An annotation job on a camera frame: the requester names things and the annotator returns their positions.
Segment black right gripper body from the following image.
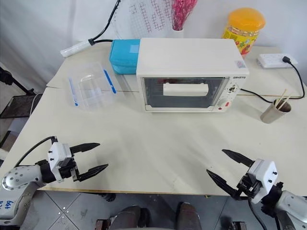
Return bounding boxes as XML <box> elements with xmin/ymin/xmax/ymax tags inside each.
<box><xmin>236</xmin><ymin>173</ymin><xmax>261</xmax><ymax>200</ymax></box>

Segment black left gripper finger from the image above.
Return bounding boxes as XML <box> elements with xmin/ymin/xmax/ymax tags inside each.
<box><xmin>69</xmin><ymin>142</ymin><xmax>101</xmax><ymax>154</ymax></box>
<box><xmin>79</xmin><ymin>163</ymin><xmax>109</xmax><ymax>182</ymax></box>

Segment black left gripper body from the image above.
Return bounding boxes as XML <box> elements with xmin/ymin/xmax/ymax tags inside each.
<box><xmin>58</xmin><ymin>147</ymin><xmax>83</xmax><ymax>184</ymax></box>

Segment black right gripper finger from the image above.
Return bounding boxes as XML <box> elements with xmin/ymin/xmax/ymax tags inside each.
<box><xmin>221</xmin><ymin>149</ymin><xmax>255</xmax><ymax>168</ymax></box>
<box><xmin>206</xmin><ymin>169</ymin><xmax>242</xmax><ymax>199</ymax></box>

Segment white toaster oven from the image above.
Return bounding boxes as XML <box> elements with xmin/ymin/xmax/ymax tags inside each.
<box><xmin>136</xmin><ymin>37</ymin><xmax>250</xmax><ymax>114</ymax></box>

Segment dark rounded shape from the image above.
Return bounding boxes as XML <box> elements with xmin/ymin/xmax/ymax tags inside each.
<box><xmin>176</xmin><ymin>202</ymin><xmax>201</xmax><ymax>230</ymax></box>
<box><xmin>109</xmin><ymin>205</ymin><xmax>150</xmax><ymax>230</ymax></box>

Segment metal cup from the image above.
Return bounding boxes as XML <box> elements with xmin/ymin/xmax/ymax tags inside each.
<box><xmin>260</xmin><ymin>98</ymin><xmax>293</xmax><ymax>124</ymax></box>

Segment clear plastic box blue clips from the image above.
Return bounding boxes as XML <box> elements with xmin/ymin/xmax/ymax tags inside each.
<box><xmin>67</xmin><ymin>61</ymin><xmax>118</xmax><ymax>113</ymax></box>

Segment thin wooden stick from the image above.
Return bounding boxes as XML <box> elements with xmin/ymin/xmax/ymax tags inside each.
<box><xmin>276</xmin><ymin>92</ymin><xmax>294</xmax><ymax>110</ymax></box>
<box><xmin>275</xmin><ymin>88</ymin><xmax>288</xmax><ymax>106</ymax></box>

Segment black mesh tray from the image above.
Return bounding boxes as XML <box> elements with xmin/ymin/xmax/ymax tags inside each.
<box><xmin>0</xmin><ymin>94</ymin><xmax>43</xmax><ymax>119</ymax></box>

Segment black tripod stand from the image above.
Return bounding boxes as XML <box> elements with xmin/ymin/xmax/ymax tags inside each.
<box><xmin>0</xmin><ymin>66</ymin><xmax>36</xmax><ymax>96</ymax></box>

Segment blue fabric lunch bag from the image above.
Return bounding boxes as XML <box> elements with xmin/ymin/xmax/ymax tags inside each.
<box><xmin>108</xmin><ymin>38</ymin><xmax>141</xmax><ymax>76</ymax></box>

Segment white power strip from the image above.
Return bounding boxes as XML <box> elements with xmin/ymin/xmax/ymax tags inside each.
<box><xmin>257</xmin><ymin>53</ymin><xmax>299</xmax><ymax>69</ymax></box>

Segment yellow lidded snack jar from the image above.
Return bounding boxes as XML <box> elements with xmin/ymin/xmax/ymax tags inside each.
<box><xmin>221</xmin><ymin>7</ymin><xmax>267</xmax><ymax>61</ymax></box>

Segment white vase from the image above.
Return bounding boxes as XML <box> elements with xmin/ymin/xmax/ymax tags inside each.
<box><xmin>172</xmin><ymin>28</ymin><xmax>185</xmax><ymax>39</ymax></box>

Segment clear grid sheet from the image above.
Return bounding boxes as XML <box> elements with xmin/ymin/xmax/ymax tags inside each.
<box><xmin>114</xmin><ymin>0</ymin><xmax>178</xmax><ymax>40</ymax></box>

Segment pink dried flowers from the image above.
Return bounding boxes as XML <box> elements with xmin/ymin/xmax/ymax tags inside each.
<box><xmin>171</xmin><ymin>0</ymin><xmax>199</xmax><ymax>31</ymax></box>

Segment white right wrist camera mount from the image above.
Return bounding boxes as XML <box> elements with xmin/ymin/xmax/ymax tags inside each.
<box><xmin>246</xmin><ymin>158</ymin><xmax>277</xmax><ymax>205</ymax></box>

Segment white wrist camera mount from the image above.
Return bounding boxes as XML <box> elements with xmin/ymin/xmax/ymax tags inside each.
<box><xmin>246</xmin><ymin>158</ymin><xmax>277</xmax><ymax>205</ymax></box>
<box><xmin>47</xmin><ymin>142</ymin><xmax>73</xmax><ymax>183</ymax></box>

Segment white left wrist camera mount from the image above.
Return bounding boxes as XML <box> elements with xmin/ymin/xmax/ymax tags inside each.
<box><xmin>47</xmin><ymin>142</ymin><xmax>73</xmax><ymax>183</ymax></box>

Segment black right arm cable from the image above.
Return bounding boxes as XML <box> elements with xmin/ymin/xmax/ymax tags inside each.
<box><xmin>248</xmin><ymin>199</ymin><xmax>265</xmax><ymax>230</ymax></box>

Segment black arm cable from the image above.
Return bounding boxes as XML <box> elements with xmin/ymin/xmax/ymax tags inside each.
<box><xmin>248</xmin><ymin>199</ymin><xmax>265</xmax><ymax>230</ymax></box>
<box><xmin>15</xmin><ymin>136</ymin><xmax>58</xmax><ymax>166</ymax></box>

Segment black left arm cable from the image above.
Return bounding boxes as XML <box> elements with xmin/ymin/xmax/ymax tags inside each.
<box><xmin>15</xmin><ymin>136</ymin><xmax>58</xmax><ymax>166</ymax></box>

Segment white cable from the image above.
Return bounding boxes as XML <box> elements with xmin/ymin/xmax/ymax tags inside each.
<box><xmin>30</xmin><ymin>94</ymin><xmax>43</xmax><ymax>114</ymax></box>

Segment white cylindrical handle tool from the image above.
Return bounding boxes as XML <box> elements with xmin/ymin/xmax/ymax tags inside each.
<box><xmin>59</xmin><ymin>39</ymin><xmax>93</xmax><ymax>58</ymax></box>

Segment black power cord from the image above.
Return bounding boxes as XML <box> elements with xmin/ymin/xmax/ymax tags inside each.
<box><xmin>239</xmin><ymin>56</ymin><xmax>306</xmax><ymax>104</ymax></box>

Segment thick black power cable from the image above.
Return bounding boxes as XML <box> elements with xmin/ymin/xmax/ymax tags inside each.
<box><xmin>88</xmin><ymin>0</ymin><xmax>121</xmax><ymax>46</ymax></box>

